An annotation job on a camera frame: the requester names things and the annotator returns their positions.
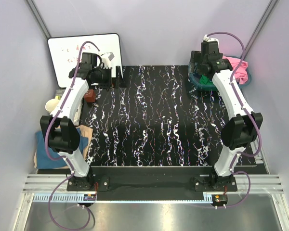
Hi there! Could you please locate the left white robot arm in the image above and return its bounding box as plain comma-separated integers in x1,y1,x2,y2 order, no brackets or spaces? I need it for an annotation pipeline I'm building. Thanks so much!
40,52,125,191

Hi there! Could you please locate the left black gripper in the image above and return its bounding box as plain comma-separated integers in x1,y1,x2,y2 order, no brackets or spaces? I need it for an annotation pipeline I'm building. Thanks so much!
92,65,126,89

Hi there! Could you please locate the black marbled table mat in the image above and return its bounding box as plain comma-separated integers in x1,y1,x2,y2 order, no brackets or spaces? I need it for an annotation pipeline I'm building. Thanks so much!
85,64,257,167

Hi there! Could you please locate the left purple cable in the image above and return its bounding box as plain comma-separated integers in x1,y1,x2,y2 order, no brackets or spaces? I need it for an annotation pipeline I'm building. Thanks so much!
44,40,102,229

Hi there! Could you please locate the pink t shirt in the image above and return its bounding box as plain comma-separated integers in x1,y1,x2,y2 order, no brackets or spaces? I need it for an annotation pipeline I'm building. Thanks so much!
223,56,249,85

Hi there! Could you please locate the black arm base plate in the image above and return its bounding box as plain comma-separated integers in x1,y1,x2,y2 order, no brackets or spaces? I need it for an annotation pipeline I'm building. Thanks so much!
66,166,238,202

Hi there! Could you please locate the yellow green mug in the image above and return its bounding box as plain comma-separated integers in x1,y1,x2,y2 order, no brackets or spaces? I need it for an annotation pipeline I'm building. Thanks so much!
45,96,60,114

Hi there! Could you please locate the dark red small box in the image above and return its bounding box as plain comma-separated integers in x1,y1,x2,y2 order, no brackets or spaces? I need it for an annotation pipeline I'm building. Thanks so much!
83,89,96,103

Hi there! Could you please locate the folded blue t shirt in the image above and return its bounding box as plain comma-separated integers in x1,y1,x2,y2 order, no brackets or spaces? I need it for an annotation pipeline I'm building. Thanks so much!
35,130,88,169

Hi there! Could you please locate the grey white booklet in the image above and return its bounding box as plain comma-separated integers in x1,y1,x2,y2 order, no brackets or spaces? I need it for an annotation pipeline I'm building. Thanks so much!
55,88,84,123

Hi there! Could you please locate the purple cable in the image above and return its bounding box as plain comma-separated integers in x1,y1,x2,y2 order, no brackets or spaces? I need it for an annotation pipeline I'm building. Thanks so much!
190,31,263,209
44,40,102,229

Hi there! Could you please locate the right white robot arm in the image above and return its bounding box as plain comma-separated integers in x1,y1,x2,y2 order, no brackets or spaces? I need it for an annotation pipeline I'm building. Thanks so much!
191,38,263,191

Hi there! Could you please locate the white whiteboard black frame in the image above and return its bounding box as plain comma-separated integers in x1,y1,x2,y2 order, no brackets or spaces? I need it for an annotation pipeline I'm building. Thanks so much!
48,33,122,88

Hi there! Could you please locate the aluminium extrusion rail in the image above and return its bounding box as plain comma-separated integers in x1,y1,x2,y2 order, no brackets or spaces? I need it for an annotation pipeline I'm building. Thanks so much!
24,174,284,194

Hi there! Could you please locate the teal plastic basin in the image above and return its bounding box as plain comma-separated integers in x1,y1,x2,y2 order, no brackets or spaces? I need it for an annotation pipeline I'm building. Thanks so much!
187,57,252,91

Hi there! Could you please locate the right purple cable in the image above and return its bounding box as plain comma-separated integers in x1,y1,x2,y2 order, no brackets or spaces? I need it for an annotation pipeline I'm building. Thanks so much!
190,31,263,209

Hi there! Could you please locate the green t shirt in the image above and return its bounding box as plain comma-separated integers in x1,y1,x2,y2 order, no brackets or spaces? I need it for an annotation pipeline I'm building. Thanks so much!
199,75,215,88

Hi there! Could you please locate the white slotted cable duct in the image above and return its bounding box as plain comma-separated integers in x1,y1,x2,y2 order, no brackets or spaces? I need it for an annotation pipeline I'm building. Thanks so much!
33,193,217,203

